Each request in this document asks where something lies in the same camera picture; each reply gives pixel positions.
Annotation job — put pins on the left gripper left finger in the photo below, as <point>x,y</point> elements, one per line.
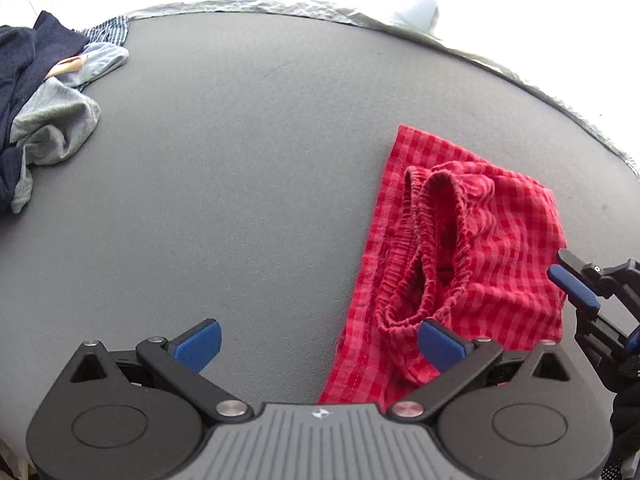
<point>158,381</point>

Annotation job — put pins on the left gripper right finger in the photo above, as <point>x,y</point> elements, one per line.
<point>479,377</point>

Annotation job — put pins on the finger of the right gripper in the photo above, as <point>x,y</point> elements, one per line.
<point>584,283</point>

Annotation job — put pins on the red checkered shorts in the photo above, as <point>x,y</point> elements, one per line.
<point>454,239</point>

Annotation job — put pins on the grey green t-shirt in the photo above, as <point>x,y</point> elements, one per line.
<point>50,128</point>

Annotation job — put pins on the light blue garment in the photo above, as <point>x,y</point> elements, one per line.
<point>96,60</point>

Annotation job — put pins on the blue checkered garment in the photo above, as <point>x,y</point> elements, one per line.
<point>114,31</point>

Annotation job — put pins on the navy blue garment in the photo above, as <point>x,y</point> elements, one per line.
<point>27,55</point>

